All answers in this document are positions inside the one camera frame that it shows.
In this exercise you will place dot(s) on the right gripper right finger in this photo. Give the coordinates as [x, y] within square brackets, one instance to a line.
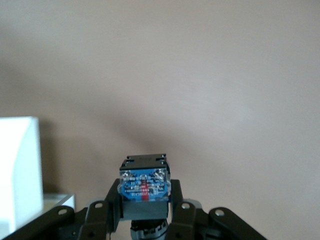
[190, 222]

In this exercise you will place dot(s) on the green push button switch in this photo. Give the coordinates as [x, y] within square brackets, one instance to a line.
[143, 185]

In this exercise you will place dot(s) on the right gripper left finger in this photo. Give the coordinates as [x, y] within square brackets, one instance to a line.
[95, 220]

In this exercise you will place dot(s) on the white drawer cabinet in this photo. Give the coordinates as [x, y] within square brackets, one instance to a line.
[15, 162]

